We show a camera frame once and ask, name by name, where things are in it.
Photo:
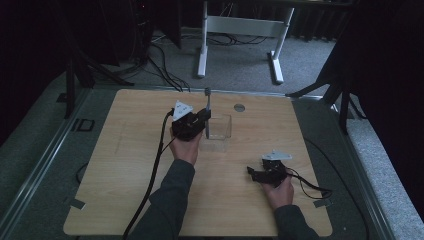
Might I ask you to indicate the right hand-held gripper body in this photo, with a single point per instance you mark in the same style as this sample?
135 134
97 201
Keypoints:
275 170

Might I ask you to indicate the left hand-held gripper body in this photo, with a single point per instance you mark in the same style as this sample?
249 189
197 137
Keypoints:
186 125

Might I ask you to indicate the grey toothbrush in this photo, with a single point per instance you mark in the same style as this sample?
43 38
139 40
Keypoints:
208 100

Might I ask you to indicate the clear plastic box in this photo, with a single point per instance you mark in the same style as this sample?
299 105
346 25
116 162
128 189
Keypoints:
220 128

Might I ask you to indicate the person's left hand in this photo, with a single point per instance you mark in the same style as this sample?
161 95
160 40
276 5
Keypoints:
185 150

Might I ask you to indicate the person's right hand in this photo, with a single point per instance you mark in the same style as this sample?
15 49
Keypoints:
280 195

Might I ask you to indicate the grey round table grommet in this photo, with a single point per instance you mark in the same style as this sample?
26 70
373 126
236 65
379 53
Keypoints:
239 107

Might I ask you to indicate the grey tape strip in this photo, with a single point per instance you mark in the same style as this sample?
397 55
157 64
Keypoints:
76 202
322 203

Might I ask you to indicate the black tripod stand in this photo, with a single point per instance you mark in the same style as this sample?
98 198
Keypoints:
336 90
83 70

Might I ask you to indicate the white desk frame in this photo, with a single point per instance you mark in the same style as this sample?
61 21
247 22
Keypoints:
245 26

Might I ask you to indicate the black rectangular floor bracket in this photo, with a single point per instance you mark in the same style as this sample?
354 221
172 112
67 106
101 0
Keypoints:
84 125

